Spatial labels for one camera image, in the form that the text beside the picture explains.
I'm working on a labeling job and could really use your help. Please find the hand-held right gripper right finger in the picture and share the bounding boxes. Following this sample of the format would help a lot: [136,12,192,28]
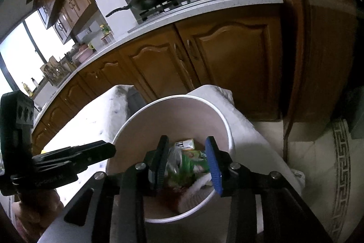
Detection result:
[205,136,333,243]

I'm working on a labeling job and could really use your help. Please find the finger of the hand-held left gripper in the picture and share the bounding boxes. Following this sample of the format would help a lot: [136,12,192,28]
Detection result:
[31,141,116,164]
[11,151,116,193]

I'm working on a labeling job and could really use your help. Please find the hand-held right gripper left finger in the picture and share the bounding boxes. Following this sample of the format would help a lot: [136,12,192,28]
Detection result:
[38,135,169,243]

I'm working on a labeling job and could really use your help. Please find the green snack wrapper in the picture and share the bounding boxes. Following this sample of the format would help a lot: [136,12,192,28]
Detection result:
[179,150,212,175]

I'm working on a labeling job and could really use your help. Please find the white bin with pink inside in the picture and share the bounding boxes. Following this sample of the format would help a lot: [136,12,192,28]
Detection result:
[108,94,235,224]

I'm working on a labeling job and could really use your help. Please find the person's left forearm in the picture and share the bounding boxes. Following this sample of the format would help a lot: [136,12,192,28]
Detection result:
[13,212,43,243]

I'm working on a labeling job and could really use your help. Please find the person's left hand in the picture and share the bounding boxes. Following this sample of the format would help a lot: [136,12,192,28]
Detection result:
[17,189,64,229]

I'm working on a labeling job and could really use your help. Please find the dish rack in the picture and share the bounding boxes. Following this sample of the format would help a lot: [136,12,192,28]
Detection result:
[43,56,73,87]

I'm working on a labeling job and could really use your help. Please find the kitchen window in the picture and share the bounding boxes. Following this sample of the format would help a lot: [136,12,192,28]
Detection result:
[0,11,76,95]

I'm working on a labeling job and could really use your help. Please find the pink lidded container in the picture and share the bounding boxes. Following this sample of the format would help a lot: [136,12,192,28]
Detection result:
[77,44,94,64]

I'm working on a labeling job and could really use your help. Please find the wooden base cabinets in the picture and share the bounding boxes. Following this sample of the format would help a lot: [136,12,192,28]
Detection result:
[31,14,285,155]

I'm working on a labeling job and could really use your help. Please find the gas stove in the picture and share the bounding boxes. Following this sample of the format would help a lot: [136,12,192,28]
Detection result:
[128,0,249,33]

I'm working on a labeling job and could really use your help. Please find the white kitchen countertop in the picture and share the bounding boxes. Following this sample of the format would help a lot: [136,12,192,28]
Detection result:
[33,0,283,124]

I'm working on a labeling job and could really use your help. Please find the wooden door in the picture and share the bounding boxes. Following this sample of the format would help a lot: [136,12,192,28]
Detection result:
[247,0,361,124]

